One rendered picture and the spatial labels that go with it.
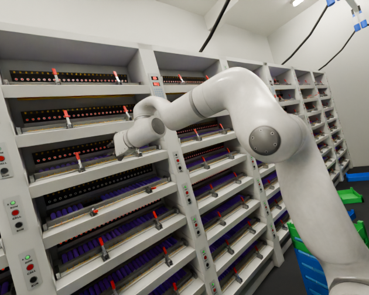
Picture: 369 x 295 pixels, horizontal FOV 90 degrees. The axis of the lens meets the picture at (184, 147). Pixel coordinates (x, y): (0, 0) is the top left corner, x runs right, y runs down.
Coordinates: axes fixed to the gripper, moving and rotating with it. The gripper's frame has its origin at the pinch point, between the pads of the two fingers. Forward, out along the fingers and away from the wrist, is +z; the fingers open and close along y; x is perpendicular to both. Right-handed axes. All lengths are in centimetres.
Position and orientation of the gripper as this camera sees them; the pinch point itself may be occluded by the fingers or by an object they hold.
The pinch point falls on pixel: (112, 148)
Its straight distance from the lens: 89.9
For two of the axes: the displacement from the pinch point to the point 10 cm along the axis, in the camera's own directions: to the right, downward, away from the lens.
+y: -1.8, -9.6, 2.0
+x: -6.3, -0.4, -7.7
